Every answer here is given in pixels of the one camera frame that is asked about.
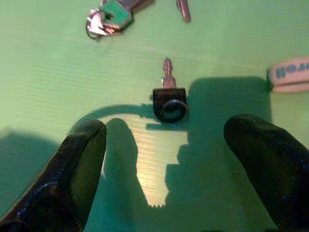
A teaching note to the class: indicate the key with black head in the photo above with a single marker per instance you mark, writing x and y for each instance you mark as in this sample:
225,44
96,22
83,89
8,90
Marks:
169,99

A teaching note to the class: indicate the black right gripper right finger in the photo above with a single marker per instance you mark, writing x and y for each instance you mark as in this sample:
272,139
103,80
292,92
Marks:
277,174

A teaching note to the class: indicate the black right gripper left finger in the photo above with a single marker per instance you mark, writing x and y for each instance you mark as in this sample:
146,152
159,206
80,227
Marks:
60,181

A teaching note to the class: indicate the small silver key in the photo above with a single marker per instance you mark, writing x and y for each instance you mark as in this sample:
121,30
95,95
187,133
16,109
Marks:
184,10

